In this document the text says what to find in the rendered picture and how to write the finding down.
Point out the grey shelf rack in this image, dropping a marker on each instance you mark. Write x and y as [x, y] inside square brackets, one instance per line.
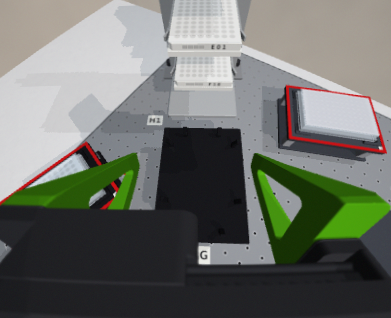
[202, 103]

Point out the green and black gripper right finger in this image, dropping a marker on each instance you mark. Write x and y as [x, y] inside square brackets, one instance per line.
[330, 209]

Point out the grey perforated work table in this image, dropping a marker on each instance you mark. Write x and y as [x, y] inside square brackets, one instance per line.
[125, 131]

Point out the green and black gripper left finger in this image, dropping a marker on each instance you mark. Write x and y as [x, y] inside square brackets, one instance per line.
[75, 190]

